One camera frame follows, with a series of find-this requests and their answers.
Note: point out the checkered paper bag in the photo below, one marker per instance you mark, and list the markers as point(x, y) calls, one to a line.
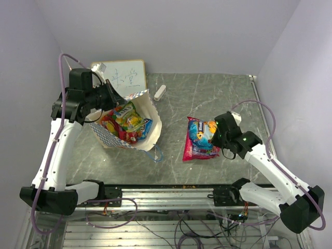
point(146, 109)

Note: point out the orange yellow snack bag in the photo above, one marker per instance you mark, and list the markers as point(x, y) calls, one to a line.
point(112, 126)

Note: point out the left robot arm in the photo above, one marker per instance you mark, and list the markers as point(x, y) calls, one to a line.
point(48, 191)

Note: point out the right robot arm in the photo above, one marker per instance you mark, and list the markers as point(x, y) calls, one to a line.
point(295, 202)

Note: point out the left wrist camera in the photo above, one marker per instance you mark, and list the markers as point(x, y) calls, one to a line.
point(99, 68)

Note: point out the blue red snack bag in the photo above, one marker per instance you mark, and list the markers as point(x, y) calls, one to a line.
point(200, 134)

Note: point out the green Fox's candy bag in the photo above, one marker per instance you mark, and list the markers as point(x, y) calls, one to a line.
point(128, 118)

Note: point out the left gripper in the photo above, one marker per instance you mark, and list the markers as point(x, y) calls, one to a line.
point(114, 97)

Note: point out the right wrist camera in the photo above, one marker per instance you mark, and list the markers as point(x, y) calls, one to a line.
point(237, 118)

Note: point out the white board eraser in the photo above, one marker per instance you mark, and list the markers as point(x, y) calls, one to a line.
point(160, 92)

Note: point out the aluminium frame rail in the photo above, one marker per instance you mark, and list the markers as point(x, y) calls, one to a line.
point(159, 197)

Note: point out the red chips bag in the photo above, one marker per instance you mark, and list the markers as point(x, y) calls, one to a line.
point(190, 155)

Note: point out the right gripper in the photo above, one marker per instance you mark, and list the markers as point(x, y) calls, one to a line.
point(214, 140)

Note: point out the blue M&M's bag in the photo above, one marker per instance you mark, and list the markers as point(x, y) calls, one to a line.
point(143, 132)

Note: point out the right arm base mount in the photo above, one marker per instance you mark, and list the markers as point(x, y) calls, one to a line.
point(221, 196)

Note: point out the red Skittles bag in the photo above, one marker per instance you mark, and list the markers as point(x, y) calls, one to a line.
point(129, 137)

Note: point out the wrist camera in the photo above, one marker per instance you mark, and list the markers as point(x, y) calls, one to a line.
point(99, 68)
point(237, 118)

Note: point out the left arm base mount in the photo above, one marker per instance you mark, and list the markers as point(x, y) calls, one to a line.
point(111, 192)

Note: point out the small whiteboard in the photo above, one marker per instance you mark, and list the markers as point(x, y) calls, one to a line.
point(127, 76)

